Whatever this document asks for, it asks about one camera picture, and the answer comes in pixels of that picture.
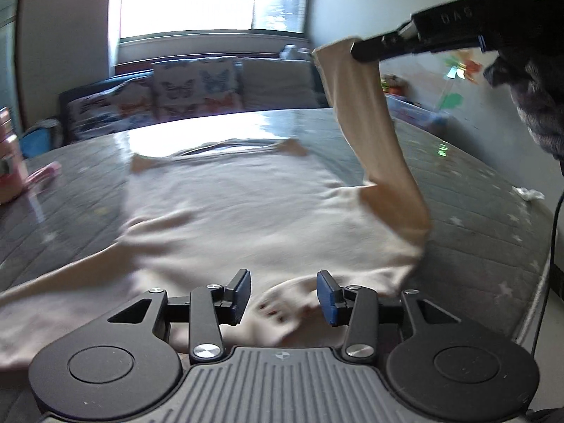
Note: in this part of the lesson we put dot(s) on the pink container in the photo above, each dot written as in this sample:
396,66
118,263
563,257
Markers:
8,158

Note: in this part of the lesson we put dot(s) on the crumpled white tissue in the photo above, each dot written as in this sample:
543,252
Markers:
528,193

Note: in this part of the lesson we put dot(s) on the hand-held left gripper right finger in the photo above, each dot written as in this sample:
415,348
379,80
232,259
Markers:
325,296

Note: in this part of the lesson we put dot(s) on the dark sofa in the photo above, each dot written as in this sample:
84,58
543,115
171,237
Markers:
110,86

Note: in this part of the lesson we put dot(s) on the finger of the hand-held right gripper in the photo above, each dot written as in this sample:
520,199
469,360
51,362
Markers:
379,47

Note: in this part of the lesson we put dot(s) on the colourful wall decoration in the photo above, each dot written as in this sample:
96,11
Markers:
458,75

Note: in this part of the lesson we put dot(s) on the blue cloth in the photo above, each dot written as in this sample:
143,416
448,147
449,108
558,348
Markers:
40,139

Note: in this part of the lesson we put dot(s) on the beige long-sleeve shirt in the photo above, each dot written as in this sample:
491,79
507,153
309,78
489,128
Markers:
246,211

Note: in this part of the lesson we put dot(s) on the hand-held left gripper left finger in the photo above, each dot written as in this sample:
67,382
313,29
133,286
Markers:
240,294

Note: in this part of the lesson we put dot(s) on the small pink packet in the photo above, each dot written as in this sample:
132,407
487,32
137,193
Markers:
43,172

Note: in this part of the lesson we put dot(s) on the person's right forearm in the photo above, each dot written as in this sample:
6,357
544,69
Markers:
539,101

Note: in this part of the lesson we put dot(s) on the butterfly print cushion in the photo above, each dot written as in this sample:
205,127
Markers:
196,88
108,112

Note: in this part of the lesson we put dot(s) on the clear storage box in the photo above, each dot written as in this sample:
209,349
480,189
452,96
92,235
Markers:
416,114

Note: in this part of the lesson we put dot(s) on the small white object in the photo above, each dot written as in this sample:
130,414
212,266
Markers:
294,51

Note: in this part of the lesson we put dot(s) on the beige sofa cushion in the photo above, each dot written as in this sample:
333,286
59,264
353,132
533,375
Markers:
282,83

